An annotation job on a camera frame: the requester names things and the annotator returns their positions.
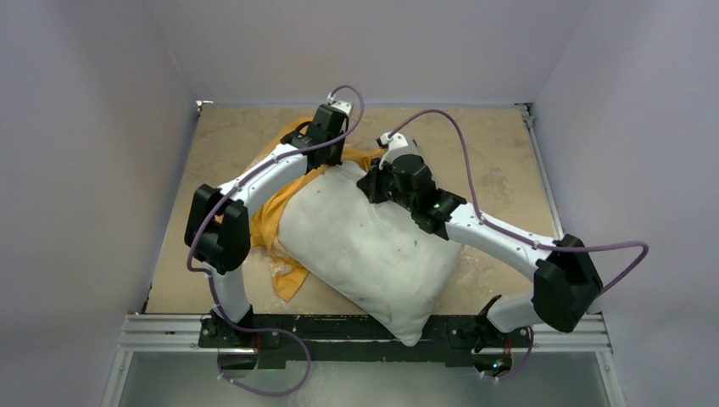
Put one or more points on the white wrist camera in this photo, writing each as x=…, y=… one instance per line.
x=341, y=105
x=393, y=146

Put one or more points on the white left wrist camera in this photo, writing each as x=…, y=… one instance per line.
x=341, y=105

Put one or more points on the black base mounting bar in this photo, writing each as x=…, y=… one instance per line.
x=452, y=340

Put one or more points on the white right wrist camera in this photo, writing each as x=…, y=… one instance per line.
x=393, y=146

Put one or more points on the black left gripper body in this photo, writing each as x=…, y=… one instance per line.
x=334, y=153

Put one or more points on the orange Mickey Mouse pillowcase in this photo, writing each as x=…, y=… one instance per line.
x=288, y=275

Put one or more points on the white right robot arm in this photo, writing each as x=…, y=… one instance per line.
x=564, y=279

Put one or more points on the aluminium frame rail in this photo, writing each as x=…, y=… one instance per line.
x=605, y=358

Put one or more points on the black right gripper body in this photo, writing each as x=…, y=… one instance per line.
x=372, y=183

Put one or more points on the white pillow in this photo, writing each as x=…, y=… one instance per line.
x=372, y=253

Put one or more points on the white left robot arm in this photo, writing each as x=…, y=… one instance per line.
x=218, y=233

